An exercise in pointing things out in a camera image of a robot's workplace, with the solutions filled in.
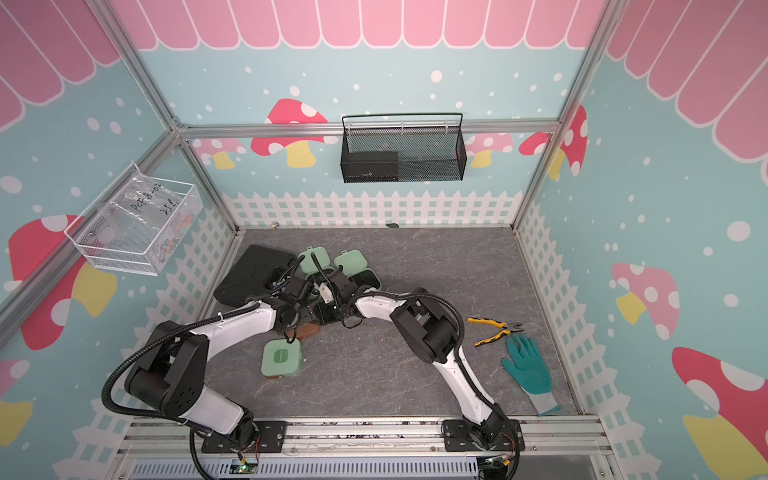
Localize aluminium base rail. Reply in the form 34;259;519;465
116;416;613;459

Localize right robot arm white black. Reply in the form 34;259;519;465
310;270;525;452

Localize black wire mesh basket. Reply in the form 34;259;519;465
341;112;467;183

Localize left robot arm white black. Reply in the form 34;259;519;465
101;277;313;444

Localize green clipper case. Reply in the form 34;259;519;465
333;250;381;288
299;247;332;276
260;339;303;378

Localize green work glove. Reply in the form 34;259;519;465
502;334;560;416

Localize clear acrylic wall bin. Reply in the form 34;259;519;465
64;165;203;276

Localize black box in basket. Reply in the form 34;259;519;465
341;151;399;183

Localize black plastic tool case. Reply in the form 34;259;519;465
214;245;297;308

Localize brown clipper case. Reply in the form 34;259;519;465
284;323;321;343

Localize yellow handled pliers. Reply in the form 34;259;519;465
467;317;524;348

